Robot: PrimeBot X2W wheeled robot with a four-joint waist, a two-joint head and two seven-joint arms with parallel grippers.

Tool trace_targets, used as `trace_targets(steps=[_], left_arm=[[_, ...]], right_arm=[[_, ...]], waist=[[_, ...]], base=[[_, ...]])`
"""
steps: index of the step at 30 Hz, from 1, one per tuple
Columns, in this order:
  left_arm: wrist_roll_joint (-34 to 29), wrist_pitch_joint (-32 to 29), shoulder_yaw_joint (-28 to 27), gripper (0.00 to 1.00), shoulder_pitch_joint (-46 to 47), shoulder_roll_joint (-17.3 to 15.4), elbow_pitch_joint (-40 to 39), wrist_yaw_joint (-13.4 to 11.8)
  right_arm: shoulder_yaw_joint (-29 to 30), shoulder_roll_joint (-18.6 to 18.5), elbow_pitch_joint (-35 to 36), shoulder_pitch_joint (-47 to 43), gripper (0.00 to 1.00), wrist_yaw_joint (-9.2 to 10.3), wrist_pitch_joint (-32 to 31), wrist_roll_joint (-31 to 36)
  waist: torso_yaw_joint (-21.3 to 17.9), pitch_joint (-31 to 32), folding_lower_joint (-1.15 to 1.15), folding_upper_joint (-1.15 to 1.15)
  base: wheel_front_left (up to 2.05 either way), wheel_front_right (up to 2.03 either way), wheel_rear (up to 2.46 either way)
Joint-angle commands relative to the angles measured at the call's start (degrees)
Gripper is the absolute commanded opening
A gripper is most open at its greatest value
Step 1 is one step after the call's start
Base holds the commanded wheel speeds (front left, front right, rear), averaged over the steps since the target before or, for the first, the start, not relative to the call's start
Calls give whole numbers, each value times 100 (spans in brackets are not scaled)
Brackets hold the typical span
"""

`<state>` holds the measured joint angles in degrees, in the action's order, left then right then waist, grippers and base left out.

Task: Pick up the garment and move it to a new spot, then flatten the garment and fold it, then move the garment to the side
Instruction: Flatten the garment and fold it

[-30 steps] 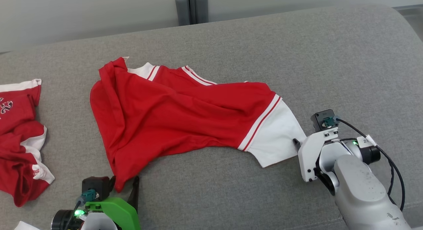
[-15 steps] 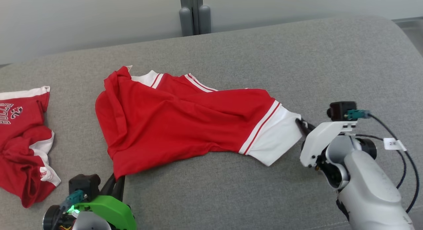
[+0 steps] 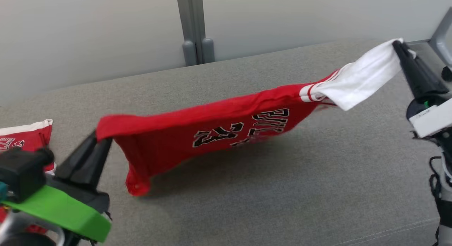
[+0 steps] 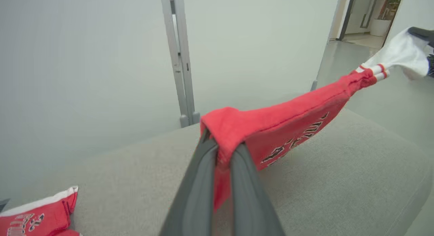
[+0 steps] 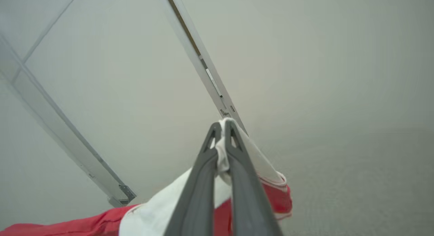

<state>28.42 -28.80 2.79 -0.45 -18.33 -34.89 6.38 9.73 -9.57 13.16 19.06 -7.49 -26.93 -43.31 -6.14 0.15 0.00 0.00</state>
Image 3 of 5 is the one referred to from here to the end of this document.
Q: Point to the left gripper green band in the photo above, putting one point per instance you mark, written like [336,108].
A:
[70,214]

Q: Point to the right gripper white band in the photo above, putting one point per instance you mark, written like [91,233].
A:
[436,118]

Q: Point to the red white jersey number 23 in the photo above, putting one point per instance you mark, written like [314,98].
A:
[176,133]

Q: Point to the grey fabric sofa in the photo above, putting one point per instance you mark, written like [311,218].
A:
[247,203]

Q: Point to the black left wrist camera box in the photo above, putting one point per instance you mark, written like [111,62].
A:
[21,171]

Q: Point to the grey partition frame post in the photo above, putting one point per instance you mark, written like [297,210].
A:
[194,27]

